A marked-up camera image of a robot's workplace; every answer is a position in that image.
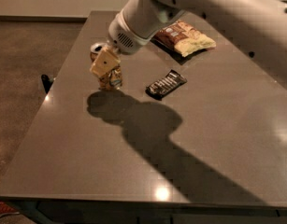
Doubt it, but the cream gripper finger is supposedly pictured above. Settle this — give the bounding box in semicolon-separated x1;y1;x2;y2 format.
90;63;108;77

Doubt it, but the orange soda can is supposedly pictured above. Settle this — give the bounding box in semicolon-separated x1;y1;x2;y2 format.
90;43;122;91

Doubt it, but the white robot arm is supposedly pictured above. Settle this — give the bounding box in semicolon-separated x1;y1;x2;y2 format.
108;0;287;90

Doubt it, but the black object beside table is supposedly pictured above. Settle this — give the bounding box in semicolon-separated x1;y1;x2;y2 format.
41;74;53;93

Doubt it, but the black candy bar wrapper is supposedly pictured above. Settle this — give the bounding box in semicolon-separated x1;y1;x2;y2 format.
145;70;187;100

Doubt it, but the chips bag brown and cream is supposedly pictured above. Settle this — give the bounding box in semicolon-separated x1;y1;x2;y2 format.
153;21;216;57

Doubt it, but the red patterned rug corner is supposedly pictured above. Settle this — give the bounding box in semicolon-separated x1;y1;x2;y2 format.
0;201;16;214

